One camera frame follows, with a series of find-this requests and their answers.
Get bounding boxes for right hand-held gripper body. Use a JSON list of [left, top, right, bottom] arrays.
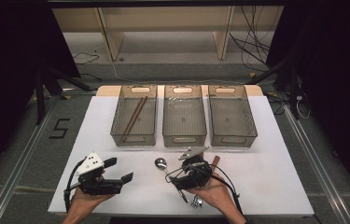
[[175, 146, 214, 191]]

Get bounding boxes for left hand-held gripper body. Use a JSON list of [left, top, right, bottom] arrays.
[[75, 152, 124, 196]]

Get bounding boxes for steel spoon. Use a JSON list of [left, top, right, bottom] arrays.
[[154, 157, 189, 204]]

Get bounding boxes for wooden-handled fork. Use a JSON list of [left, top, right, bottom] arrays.
[[190, 155, 221, 209]]

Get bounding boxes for wooden-handled table knife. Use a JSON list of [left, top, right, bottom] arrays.
[[197, 148, 204, 209]]

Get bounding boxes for grey transparent plastic bin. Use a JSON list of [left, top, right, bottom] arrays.
[[161, 84, 208, 148], [110, 84, 159, 147], [207, 84, 259, 148]]

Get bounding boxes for brown wooden chopstick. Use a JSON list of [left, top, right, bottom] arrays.
[[124, 96, 148, 143], [121, 96, 146, 137]]

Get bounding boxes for person's left hand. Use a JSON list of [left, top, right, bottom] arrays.
[[69, 169, 116, 217]]

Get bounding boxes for person's right hand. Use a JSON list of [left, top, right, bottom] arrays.
[[187, 172, 240, 217]]

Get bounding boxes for white table sheet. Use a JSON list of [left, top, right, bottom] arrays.
[[47, 94, 315, 217]]

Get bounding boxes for black metal stand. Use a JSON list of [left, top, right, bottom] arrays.
[[34, 66, 92, 125], [245, 55, 301, 120]]

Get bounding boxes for black curtain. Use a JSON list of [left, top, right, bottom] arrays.
[[0, 6, 81, 190], [265, 0, 350, 197]]

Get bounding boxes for beige wooden shelf unit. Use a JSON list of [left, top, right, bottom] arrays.
[[50, 6, 286, 62]]

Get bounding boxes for left hand-held gripper cable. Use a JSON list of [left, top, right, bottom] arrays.
[[63, 160, 86, 213]]

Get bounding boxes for hand-held gripper cable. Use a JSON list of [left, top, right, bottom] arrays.
[[63, 160, 86, 213], [190, 162, 245, 217]]

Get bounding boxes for right hand-held gripper cable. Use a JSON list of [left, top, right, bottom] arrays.
[[190, 162, 245, 217]]

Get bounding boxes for aluminium floor rail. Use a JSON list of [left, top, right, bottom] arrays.
[[0, 96, 59, 224], [283, 104, 350, 224]]

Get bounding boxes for thin black floor cable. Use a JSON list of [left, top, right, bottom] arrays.
[[70, 51, 102, 82]]

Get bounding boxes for bundle of black cables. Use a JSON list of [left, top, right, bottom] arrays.
[[228, 6, 276, 73]]

